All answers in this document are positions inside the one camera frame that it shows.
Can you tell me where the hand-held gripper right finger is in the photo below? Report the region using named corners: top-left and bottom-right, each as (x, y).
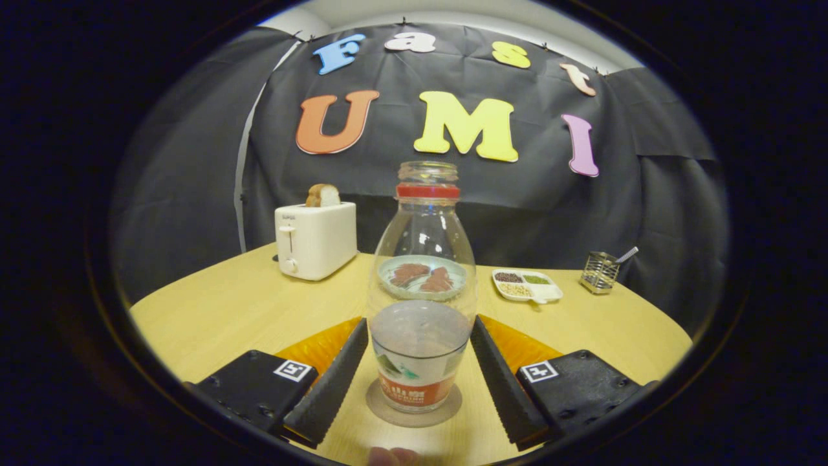
top-left (470, 315), bottom-right (660, 452)

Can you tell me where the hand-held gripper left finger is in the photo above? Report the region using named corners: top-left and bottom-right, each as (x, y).
top-left (184, 317), bottom-right (369, 449)

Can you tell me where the round brown coaster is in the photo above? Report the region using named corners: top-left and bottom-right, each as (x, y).
top-left (365, 379), bottom-right (463, 428)

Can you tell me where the clear plastic juice bottle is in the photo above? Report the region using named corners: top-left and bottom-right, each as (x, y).
top-left (367, 161), bottom-right (478, 414)

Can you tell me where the white divided bean tray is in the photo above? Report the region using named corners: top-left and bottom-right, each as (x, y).
top-left (492, 268), bottom-right (564, 305)

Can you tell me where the pale green plate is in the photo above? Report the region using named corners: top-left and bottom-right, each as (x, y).
top-left (378, 254), bottom-right (468, 302)

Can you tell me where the brown meat slice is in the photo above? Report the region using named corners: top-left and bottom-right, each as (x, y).
top-left (390, 263), bottom-right (431, 287)
top-left (420, 267), bottom-right (453, 293)

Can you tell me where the wooden table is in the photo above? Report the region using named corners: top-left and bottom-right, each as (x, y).
top-left (129, 243), bottom-right (693, 466)

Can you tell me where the white toaster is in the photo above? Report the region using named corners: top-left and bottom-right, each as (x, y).
top-left (274, 202), bottom-right (358, 282)

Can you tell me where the bread slice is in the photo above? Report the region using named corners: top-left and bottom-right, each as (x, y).
top-left (305, 183), bottom-right (342, 208)

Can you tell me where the wire mesh utensil holder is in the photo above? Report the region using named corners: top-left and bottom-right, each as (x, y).
top-left (580, 251), bottom-right (620, 295)

